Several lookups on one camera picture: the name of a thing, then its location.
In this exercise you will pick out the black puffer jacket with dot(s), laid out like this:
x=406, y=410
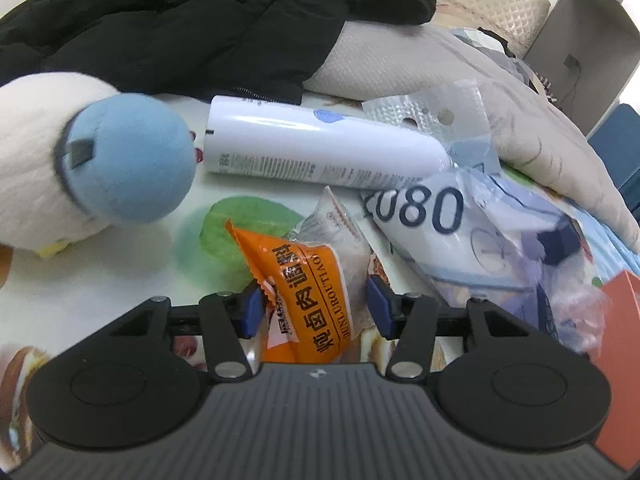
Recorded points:
x=200, y=20

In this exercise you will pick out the dark clothing heap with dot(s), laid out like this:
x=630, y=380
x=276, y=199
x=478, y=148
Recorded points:
x=500, y=45

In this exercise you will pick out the orange seasoning packet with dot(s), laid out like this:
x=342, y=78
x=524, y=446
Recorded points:
x=310, y=300

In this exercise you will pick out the white bag with dark numerals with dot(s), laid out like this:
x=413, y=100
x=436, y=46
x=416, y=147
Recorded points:
x=425, y=210

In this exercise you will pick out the blue chair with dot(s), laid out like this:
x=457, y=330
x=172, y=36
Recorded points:
x=625, y=150

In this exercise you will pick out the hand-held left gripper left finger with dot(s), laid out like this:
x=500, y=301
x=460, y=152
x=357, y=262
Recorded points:
x=250, y=310

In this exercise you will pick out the white spray can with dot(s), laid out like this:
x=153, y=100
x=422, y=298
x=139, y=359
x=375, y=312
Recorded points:
x=320, y=140

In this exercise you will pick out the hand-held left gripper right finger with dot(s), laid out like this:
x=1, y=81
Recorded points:
x=378, y=305

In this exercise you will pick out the grey wardrobe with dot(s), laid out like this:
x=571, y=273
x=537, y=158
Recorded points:
x=590, y=25

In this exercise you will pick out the grey quilt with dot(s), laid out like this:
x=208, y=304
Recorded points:
x=540, y=125

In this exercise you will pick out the clear blister pack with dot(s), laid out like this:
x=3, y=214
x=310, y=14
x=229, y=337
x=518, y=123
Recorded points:
x=450, y=105

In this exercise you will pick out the light blue bedsheet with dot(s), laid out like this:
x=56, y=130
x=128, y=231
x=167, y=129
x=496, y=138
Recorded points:
x=620, y=260

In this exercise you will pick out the clear blue plastic bag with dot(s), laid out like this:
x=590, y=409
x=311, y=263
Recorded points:
x=550, y=270

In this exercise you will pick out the fruit print mat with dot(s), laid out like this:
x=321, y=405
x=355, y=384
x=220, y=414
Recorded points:
x=125, y=285

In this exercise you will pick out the white blue plush duck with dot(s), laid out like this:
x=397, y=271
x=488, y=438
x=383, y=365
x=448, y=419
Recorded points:
x=125, y=160

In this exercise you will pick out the orange cardboard box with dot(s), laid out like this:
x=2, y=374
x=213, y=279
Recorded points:
x=625, y=360

